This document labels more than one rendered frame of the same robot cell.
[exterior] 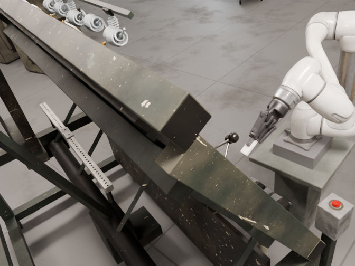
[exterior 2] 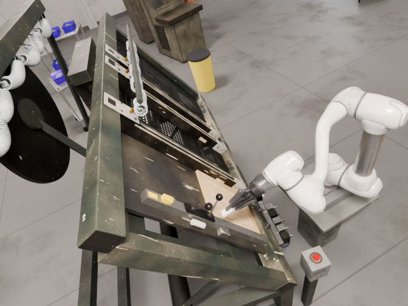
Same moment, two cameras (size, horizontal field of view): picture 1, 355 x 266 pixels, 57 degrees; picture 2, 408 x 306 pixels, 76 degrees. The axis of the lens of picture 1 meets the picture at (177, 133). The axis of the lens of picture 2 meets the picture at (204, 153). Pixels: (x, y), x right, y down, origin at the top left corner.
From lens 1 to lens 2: 0.67 m
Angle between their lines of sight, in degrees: 21
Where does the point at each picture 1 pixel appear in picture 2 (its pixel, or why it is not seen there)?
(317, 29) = (333, 111)
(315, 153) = (331, 200)
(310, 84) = (285, 178)
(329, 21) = (352, 102)
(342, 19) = (364, 104)
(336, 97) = (306, 195)
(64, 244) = not seen: hidden behind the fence
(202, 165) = (128, 257)
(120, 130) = not seen: hidden behind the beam
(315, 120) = (335, 174)
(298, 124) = not seen: hidden behind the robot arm
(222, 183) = (155, 263)
